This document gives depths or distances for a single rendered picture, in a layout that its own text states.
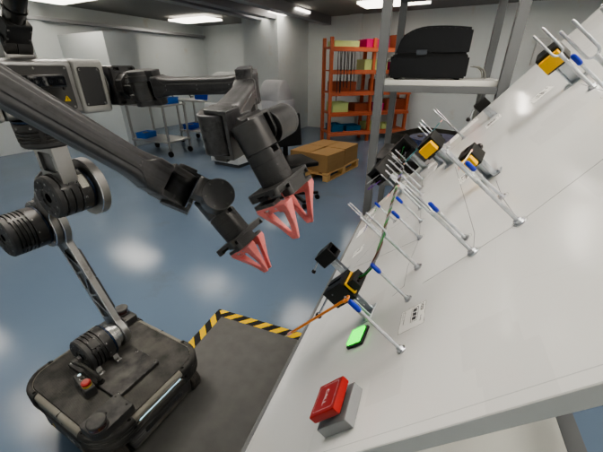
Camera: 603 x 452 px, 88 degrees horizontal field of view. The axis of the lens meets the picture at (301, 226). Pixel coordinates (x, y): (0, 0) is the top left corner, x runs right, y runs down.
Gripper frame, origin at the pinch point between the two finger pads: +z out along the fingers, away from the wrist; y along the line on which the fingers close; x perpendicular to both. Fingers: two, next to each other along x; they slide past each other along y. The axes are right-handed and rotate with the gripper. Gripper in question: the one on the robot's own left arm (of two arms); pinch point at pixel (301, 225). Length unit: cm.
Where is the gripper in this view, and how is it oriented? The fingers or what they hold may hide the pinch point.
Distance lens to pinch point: 55.3
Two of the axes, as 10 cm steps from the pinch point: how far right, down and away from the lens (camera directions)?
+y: 4.6, -5.1, 7.3
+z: 4.4, 8.4, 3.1
